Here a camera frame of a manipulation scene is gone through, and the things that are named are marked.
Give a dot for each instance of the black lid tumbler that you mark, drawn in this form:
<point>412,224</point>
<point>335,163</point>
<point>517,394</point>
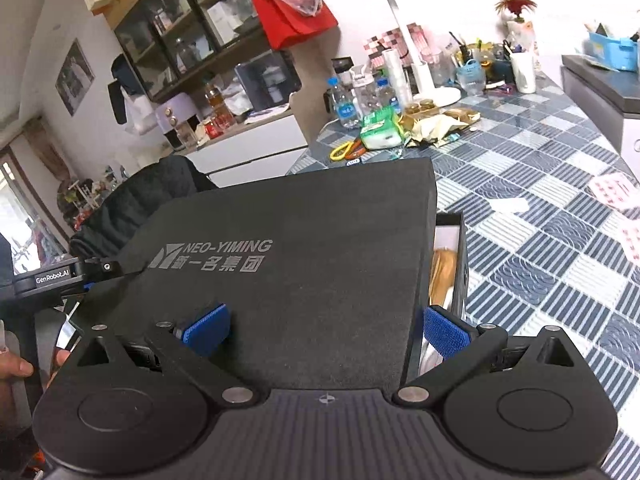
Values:
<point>345,71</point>

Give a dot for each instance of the beige paper packet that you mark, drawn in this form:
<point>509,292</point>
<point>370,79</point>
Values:
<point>435,130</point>

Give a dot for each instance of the wall poster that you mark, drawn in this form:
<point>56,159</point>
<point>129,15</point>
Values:
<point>75,77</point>

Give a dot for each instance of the gold wrapped pastry box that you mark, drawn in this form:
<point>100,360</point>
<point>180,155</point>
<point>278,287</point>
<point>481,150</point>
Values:
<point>419,108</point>

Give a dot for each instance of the white counter cabinet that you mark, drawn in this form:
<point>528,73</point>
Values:
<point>250,150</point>

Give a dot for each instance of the white mug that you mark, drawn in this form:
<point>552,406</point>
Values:
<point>522,72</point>

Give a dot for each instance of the black pen holder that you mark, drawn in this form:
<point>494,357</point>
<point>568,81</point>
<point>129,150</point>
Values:
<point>500,74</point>

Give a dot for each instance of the black gift box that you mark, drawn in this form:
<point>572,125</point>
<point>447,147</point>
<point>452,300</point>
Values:
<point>300,270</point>

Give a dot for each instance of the pink checkered box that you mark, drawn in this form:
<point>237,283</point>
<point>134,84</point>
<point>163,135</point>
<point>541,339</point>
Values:
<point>397,42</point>

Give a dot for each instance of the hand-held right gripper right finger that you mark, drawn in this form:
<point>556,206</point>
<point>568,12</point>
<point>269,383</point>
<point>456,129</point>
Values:
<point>445,332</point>

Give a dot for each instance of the blue plastic basket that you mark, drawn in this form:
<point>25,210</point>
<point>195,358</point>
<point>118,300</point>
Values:
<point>471,77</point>

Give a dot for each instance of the person's left hand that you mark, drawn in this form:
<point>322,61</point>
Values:
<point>17,367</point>

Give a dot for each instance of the stack of plastic cups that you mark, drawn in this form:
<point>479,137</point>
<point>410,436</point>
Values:
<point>397,77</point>

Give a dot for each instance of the green tissue pack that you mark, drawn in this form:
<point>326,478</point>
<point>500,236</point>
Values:
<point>381,130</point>

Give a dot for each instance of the blue tissue box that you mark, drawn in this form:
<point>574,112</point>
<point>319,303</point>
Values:
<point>615,52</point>

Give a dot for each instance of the blue checkered desktop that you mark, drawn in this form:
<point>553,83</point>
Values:
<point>525,240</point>

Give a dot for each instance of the black coat on chair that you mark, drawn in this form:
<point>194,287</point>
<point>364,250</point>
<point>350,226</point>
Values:
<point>135,200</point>

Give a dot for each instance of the small fridge black top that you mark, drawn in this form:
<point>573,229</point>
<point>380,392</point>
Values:
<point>600,90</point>

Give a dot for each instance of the amber mooncake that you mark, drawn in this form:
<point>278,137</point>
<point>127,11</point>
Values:
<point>442,275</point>

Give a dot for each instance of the blue label water bottle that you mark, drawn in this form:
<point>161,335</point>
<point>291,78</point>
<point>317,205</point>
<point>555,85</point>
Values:
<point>386,95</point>
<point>345,107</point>

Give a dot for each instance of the pink paper note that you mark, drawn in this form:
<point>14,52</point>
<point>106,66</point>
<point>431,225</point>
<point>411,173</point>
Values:
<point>615,191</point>
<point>632,241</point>

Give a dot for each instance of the black water dispenser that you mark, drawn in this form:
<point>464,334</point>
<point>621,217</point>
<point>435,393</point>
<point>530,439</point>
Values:
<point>267,82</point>

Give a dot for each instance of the black box white inside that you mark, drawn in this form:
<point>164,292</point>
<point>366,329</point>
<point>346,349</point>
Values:
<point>445,235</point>

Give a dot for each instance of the dark glass door cabinet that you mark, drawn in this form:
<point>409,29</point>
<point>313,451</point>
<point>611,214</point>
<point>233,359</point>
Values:
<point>190,25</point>

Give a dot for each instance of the red bag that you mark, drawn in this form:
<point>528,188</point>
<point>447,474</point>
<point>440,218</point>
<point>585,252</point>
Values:
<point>295,20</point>

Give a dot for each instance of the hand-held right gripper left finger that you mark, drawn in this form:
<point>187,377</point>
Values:
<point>207,327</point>

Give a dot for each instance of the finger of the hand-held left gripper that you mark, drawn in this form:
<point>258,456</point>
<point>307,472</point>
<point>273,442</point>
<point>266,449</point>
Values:
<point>106,267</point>

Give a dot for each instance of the white desk lamp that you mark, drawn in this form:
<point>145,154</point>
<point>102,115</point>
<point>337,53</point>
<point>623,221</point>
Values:
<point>422,75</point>

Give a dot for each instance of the hanging black white garment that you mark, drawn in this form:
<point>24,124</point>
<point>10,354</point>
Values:
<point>125,92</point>

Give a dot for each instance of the purple kitchen appliance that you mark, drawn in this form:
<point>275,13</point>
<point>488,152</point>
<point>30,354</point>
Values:
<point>175,120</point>

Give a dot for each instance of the red feather decoration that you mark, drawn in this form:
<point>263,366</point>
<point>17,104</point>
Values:
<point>516,7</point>

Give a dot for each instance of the amber oil bottle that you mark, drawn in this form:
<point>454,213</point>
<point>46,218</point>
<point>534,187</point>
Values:
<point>214,100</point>

